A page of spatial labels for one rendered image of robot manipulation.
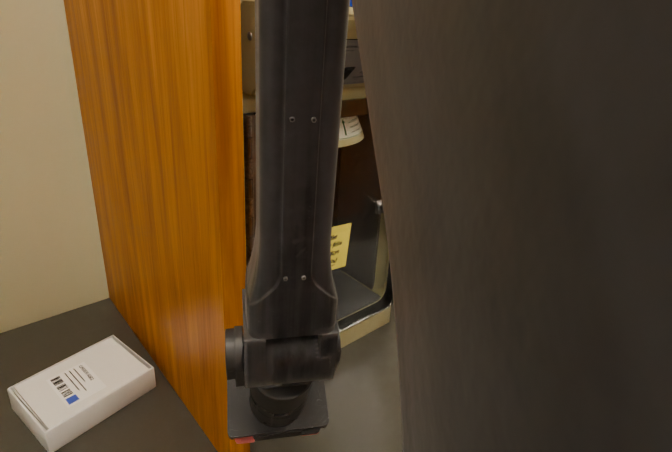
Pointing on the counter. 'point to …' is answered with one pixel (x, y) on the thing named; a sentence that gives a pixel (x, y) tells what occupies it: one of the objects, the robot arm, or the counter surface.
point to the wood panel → (166, 151)
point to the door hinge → (246, 181)
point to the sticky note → (339, 245)
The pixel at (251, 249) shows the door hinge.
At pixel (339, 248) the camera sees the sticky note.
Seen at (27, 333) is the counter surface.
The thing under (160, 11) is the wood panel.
